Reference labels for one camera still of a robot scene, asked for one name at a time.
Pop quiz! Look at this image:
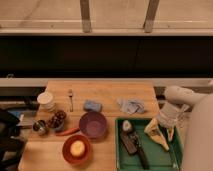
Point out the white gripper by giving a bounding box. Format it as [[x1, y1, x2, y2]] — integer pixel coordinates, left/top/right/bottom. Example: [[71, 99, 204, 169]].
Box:
[[145, 102, 181, 142]]

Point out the peeled banana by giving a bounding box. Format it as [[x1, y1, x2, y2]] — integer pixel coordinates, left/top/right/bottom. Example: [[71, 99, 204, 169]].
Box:
[[144, 125, 169, 151]]

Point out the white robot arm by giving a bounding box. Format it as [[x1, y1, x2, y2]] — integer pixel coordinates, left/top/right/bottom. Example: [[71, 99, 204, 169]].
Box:
[[144, 86, 205, 143]]

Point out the purple bowl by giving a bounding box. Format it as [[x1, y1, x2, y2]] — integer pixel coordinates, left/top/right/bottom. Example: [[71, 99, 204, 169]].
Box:
[[79, 111, 107, 139]]

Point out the red bowl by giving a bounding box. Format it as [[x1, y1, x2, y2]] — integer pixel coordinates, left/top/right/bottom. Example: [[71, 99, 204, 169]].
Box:
[[62, 135, 92, 165]]

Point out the black spatula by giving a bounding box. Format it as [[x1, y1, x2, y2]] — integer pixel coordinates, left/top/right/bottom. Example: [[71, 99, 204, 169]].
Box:
[[120, 131, 149, 170]]

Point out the green tray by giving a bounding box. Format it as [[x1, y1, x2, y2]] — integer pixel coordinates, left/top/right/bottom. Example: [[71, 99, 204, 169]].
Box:
[[115, 118, 183, 171]]

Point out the small grey round object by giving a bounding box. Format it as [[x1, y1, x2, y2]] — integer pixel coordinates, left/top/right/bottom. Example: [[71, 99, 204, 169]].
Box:
[[122, 120, 132, 132]]

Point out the light blue cloth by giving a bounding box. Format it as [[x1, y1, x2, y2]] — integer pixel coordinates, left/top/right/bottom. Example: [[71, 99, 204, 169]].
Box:
[[117, 99, 145, 115]]

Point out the blue sponge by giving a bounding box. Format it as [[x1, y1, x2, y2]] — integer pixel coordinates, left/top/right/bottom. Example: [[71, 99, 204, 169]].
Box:
[[83, 100, 102, 112]]

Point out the yellow apple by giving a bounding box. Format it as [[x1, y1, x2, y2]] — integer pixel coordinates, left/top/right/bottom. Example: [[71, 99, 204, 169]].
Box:
[[70, 140, 85, 157]]

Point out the orange carrot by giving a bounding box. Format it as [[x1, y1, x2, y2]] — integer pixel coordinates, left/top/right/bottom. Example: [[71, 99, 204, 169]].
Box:
[[55, 127, 80, 136]]

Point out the metal fork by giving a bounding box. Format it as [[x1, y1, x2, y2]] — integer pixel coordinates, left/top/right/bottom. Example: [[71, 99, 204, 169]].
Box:
[[68, 89, 73, 112]]

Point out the bunch of dark grapes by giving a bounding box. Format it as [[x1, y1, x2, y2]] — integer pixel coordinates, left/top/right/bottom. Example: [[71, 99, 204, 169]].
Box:
[[47, 110, 67, 128]]

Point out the metal cup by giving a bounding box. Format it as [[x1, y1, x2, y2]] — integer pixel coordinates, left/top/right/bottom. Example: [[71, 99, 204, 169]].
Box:
[[33, 120, 48, 136]]

